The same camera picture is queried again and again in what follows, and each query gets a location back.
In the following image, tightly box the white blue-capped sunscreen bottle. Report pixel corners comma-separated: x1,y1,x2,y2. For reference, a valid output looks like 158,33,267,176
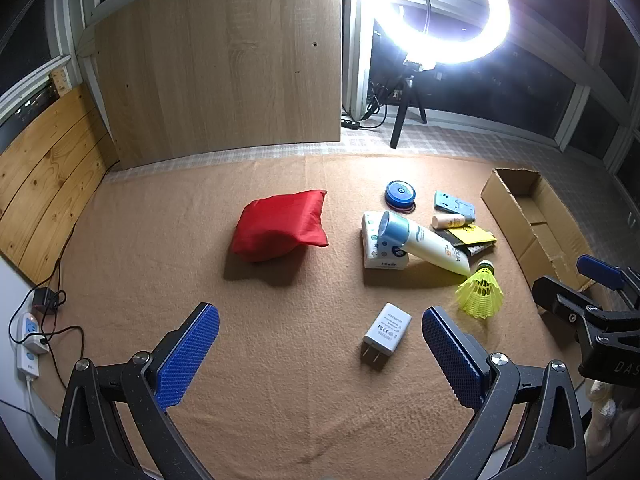
378,210,470,276

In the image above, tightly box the white power strip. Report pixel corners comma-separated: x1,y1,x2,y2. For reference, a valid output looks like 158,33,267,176
16,313,49,379

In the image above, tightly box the brown cardboard box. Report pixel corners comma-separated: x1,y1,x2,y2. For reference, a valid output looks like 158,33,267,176
480,168,593,292

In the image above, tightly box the black power adapter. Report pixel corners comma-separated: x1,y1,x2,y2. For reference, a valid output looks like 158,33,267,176
32,287,60,314

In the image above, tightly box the white usb charger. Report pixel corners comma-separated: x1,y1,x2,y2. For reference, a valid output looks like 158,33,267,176
361,302,412,362

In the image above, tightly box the white patterned tissue pack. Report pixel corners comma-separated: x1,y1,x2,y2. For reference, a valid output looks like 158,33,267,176
361,211,409,271

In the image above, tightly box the black power strip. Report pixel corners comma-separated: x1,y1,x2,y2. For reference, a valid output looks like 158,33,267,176
341,119,360,130

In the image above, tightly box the yellow plastic shuttlecock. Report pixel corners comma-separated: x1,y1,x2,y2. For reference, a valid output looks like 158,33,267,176
456,260,504,320

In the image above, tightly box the small pink lotion bottle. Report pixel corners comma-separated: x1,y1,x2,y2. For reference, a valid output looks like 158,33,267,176
431,214,472,230

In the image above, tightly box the blue round tape measure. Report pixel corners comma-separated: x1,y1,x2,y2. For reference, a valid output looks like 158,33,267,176
384,180,416,212

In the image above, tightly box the ring light on tripod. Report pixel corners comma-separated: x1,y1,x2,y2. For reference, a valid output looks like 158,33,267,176
342,0,511,146

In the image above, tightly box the red cloth pouch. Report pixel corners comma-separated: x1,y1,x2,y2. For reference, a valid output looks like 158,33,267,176
231,190,329,263

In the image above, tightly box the light wooden board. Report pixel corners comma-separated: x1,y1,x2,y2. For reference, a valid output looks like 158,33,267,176
96,0,341,168

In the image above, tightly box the pine plank panel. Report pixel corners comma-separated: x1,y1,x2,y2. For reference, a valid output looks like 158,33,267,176
0,84,118,283

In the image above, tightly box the yellow black notepad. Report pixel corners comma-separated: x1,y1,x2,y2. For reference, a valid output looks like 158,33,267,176
442,224,497,257

